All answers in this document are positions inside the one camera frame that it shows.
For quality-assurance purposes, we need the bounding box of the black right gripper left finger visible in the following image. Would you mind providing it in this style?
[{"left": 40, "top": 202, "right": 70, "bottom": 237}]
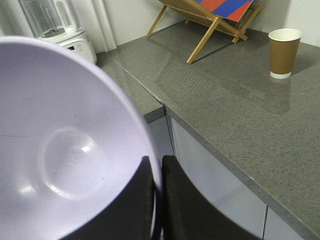
[{"left": 63, "top": 156, "right": 156, "bottom": 240}]

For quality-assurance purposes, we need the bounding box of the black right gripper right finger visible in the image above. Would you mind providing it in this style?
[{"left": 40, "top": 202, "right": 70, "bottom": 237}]
[{"left": 161, "top": 155, "right": 258, "bottom": 240}]

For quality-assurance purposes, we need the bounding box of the lilac plastic bowl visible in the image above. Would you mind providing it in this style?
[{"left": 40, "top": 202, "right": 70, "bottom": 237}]
[{"left": 0, "top": 36, "right": 163, "bottom": 240}]

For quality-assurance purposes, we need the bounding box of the brown paper cup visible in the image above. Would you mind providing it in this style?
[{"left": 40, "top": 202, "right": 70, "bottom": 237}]
[{"left": 268, "top": 28, "right": 303, "bottom": 79}]

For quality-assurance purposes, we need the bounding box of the white blender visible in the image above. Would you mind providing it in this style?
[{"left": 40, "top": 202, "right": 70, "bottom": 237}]
[{"left": 19, "top": 0, "right": 97, "bottom": 64}]

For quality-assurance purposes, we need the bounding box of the wooden folding rack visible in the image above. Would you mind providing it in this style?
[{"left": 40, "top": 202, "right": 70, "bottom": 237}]
[{"left": 146, "top": 0, "right": 263, "bottom": 65}]

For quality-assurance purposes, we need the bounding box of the red blue board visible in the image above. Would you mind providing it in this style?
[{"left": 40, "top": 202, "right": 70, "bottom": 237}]
[{"left": 196, "top": 0, "right": 253, "bottom": 22}]

